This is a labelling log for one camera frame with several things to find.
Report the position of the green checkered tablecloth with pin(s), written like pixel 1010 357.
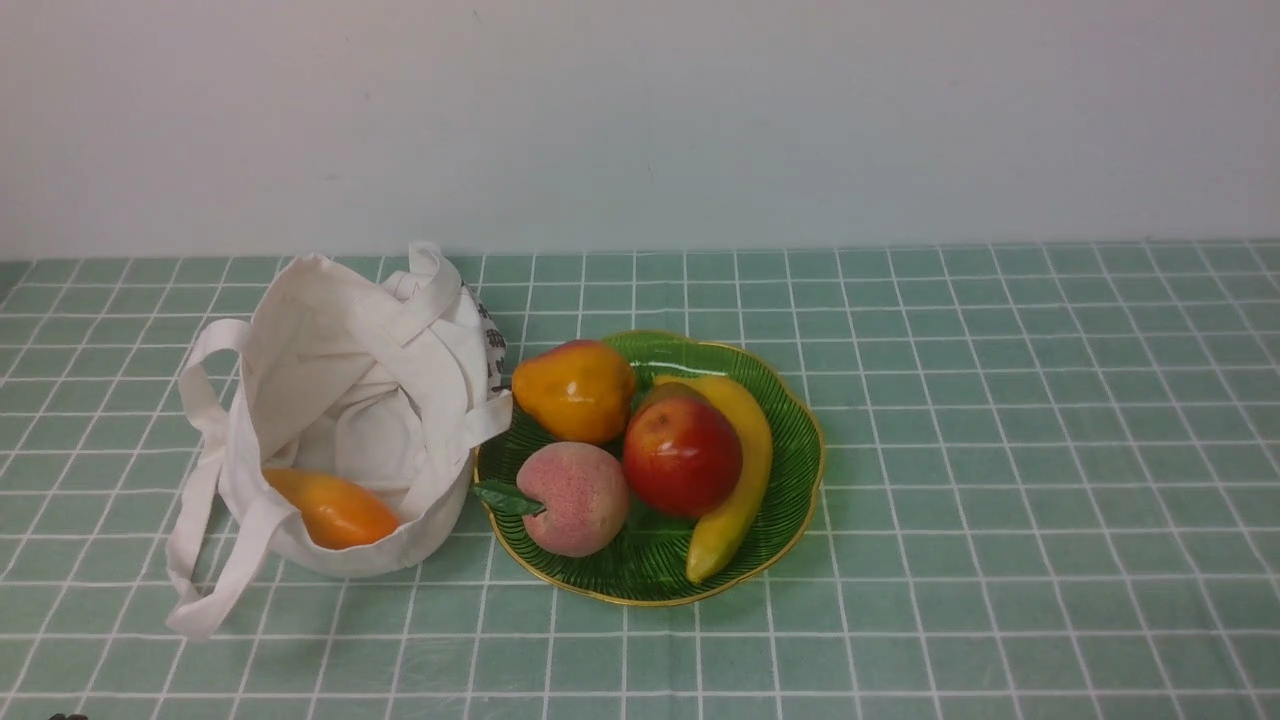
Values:
pixel 1050 493

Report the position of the white cloth tote bag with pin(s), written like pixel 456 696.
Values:
pixel 391 385

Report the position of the orange mango fruit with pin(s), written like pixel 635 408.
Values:
pixel 337 513

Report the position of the red apple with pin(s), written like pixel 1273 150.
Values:
pixel 681 455

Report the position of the green leaf-shaped glass plate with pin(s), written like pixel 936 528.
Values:
pixel 645 564

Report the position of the pink peach with leaf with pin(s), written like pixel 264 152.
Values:
pixel 572 498

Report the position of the yellow-orange pear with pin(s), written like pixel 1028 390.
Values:
pixel 580 391

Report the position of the yellow banana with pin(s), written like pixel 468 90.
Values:
pixel 719 535

